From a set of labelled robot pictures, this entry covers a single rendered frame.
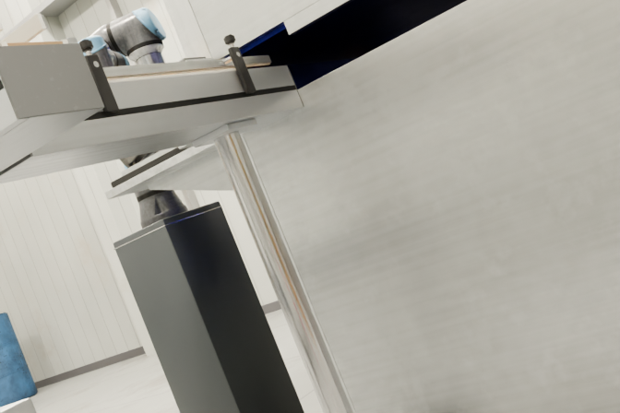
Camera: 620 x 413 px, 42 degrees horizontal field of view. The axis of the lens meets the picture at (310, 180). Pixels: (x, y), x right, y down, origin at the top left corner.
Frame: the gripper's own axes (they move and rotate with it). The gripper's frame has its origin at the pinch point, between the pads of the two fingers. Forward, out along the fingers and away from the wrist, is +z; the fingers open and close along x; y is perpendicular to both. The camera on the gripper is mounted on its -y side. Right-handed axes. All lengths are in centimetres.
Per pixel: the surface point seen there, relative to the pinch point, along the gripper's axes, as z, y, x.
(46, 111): 7, 79, -91
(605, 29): 18, 120, -13
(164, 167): 4.8, 20.0, -11.1
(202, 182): 10.8, 21.7, -2.6
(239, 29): -13, 55, -12
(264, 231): 28, 57, -34
